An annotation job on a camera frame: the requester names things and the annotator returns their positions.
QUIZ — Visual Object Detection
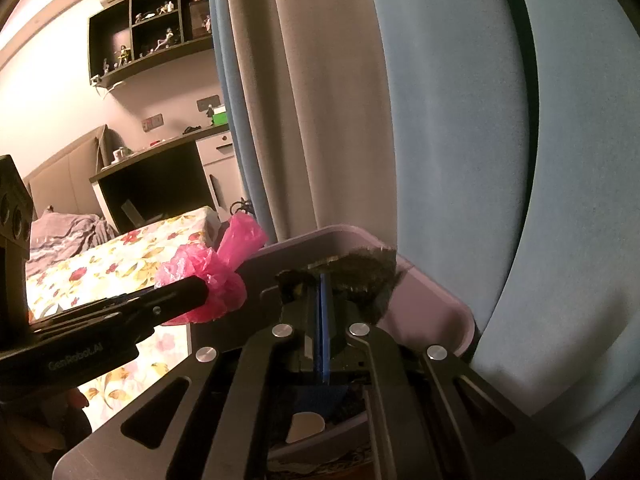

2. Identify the white mug on desk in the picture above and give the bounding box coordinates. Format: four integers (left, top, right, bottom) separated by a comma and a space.
113, 148, 126, 162

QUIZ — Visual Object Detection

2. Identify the dark desk with drawers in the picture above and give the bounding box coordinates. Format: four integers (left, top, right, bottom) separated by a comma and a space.
90, 125, 248, 233

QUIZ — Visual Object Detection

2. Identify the dark wall shelf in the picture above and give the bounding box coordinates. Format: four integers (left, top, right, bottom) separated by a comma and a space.
88, 0, 213, 89

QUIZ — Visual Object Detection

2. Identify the pink plastic bag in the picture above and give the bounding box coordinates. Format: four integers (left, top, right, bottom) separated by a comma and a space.
155, 211, 268, 326

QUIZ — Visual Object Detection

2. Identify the green box on desk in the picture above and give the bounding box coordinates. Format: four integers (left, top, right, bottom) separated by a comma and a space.
213, 112, 228, 126

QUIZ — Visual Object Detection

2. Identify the floral tablecloth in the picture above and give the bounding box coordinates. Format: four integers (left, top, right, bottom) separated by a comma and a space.
26, 206, 220, 429

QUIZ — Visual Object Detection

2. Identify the grey striped bed quilt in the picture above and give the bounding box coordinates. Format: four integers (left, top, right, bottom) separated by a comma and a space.
25, 210, 118, 278

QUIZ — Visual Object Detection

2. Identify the blue and grey curtain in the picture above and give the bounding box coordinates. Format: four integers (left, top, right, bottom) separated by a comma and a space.
209, 0, 639, 479

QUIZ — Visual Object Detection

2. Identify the dry brown leaf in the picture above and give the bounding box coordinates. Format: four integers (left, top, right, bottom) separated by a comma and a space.
276, 247, 405, 325

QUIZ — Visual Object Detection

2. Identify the grey padded headboard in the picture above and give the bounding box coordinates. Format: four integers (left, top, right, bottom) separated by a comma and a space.
23, 125, 112, 219

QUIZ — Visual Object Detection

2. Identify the grey plastic trash bin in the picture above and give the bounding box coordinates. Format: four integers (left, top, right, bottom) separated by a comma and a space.
192, 224, 478, 480

